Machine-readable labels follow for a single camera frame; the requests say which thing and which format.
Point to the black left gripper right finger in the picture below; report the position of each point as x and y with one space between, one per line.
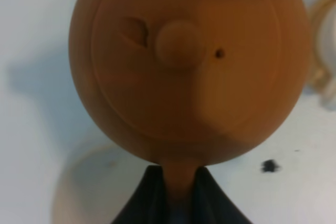
211 205

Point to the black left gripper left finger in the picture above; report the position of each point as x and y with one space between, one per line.
151 202

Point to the brown clay teapot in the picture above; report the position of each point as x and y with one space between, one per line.
189 83

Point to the beige round teapot saucer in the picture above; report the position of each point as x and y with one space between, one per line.
95 186

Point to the far orange round coaster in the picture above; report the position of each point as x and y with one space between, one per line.
322 71

